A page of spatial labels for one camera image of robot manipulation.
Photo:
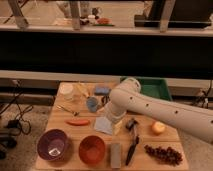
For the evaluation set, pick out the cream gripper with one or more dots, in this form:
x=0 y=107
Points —
x=117 y=127

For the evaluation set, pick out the grey blue towel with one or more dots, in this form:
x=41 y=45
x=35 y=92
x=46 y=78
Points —
x=102 y=124

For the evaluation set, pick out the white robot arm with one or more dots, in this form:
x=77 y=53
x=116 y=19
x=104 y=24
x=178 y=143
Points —
x=126 y=96

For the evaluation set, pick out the red bowl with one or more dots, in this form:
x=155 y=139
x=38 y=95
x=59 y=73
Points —
x=92 y=150

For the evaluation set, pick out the purple bowl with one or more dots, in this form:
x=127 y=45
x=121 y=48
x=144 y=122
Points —
x=52 y=144

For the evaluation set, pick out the grey sponge block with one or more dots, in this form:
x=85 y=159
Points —
x=115 y=156

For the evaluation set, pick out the blue cup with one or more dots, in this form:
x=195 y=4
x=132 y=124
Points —
x=92 y=104

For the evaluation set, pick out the yellow apple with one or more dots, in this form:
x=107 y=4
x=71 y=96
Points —
x=158 y=127

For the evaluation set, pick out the orange carrot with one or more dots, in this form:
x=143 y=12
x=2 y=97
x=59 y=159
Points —
x=78 y=122

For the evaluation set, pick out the yellow banana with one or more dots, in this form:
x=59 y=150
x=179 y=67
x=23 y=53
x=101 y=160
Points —
x=83 y=89

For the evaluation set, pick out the green plastic tray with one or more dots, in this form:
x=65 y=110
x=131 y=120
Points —
x=154 y=87

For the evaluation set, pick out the dark red grapes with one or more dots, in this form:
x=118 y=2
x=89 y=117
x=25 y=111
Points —
x=168 y=156

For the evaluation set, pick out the clear plastic cup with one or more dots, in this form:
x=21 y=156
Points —
x=67 y=90

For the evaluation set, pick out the black handled brush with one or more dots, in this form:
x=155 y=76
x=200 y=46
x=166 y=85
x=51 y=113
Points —
x=131 y=126

